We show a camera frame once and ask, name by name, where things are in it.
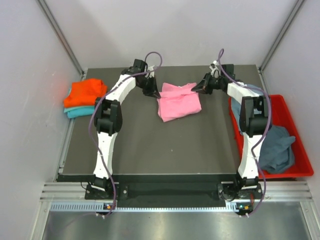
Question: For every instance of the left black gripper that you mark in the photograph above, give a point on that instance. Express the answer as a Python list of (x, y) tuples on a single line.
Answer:
[(152, 90)]

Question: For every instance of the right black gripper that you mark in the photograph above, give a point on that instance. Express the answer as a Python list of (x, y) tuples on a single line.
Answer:
[(203, 85)]

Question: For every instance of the pink t shirt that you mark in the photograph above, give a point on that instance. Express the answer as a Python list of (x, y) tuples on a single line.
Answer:
[(178, 101)]

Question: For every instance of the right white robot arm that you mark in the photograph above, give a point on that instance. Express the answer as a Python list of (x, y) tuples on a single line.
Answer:
[(254, 119)]

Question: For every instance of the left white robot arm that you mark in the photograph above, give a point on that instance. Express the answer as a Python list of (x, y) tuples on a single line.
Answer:
[(107, 117)]

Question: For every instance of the grey-blue t shirt upper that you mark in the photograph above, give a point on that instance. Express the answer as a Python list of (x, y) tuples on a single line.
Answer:
[(236, 106)]

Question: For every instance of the grey-blue t shirt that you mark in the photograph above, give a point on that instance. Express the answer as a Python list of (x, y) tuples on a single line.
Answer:
[(276, 154), (236, 106)]

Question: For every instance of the folded orange t shirt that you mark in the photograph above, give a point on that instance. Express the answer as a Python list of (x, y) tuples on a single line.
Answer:
[(84, 93)]

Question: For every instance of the folded teal t shirt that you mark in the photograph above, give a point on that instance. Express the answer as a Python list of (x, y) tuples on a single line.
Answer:
[(79, 111)]

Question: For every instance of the red plastic bin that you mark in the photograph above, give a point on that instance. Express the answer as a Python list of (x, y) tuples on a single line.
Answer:
[(281, 117)]

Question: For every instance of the grey-blue t shirt lower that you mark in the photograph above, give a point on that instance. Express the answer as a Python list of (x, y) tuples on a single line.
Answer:
[(276, 154)]

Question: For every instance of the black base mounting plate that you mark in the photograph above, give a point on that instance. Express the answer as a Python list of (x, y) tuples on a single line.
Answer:
[(164, 190)]

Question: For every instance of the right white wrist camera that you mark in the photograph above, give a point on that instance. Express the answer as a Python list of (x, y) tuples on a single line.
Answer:
[(215, 69)]

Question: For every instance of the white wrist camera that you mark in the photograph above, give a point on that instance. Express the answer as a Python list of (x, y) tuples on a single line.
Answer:
[(215, 69), (151, 70)]

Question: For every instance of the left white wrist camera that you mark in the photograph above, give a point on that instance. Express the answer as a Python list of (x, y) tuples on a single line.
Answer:
[(151, 70)]

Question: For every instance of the right aluminium frame post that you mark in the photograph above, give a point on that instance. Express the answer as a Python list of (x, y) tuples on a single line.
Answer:
[(297, 6)]

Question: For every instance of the aluminium frame post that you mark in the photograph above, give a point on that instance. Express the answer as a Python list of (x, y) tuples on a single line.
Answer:
[(297, 6), (60, 35)]

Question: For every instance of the front aluminium frame rail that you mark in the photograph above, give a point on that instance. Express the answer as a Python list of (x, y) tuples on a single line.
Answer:
[(276, 191)]

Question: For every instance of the grey slotted cable duct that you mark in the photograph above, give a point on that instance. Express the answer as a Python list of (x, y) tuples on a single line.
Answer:
[(104, 207)]

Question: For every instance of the left aluminium frame post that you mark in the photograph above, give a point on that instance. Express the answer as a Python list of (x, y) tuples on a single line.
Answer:
[(60, 35)]

